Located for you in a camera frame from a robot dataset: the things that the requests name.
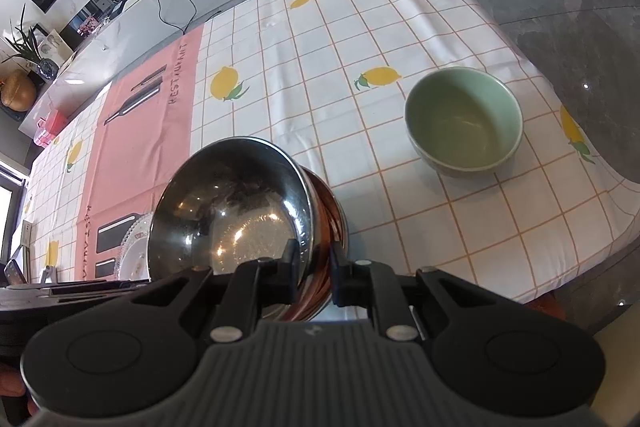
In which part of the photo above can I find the orange steel bowl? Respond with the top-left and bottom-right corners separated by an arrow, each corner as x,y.
270,167 -> 349,322

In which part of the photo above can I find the phone on stand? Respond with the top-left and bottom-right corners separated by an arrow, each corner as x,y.
3,259 -> 27,285

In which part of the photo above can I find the black power cable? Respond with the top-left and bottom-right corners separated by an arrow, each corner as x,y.
156,0 -> 224,37

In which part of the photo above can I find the clear glass floral plate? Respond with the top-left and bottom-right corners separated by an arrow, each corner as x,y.
115,213 -> 152,281

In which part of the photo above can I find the pink storage box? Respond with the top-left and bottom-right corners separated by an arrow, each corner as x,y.
34,109 -> 68,148

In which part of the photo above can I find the white fruity oval plate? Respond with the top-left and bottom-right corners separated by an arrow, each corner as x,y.
118,232 -> 150,281

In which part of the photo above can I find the blue vase with plant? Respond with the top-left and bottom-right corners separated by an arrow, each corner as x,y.
3,6 -> 58,81

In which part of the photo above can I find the person's left hand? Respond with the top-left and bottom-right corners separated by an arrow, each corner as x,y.
0,364 -> 38,421

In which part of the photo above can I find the golden round vase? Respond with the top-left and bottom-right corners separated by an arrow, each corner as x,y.
1,69 -> 37,113

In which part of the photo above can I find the blue steel bowl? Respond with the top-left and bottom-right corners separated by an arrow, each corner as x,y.
148,136 -> 321,284

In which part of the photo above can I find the green ceramic bowl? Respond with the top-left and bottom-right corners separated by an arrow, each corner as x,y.
404,67 -> 524,176

